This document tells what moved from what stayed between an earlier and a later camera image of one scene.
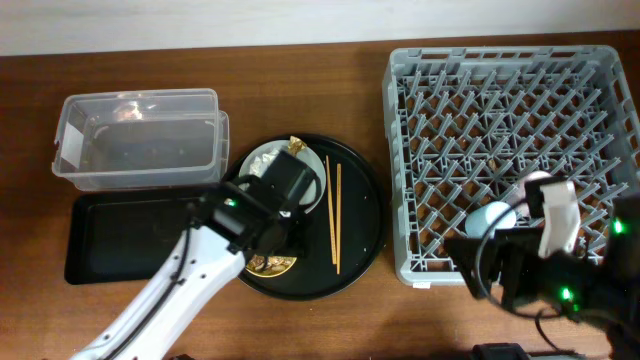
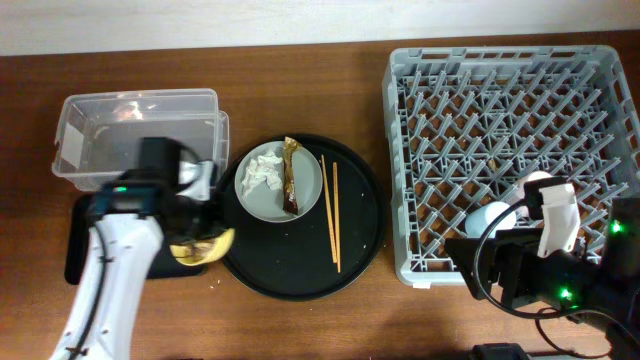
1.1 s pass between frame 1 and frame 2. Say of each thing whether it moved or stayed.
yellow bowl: moved
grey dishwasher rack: stayed
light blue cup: stayed
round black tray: stayed
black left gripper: moved
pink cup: stayed
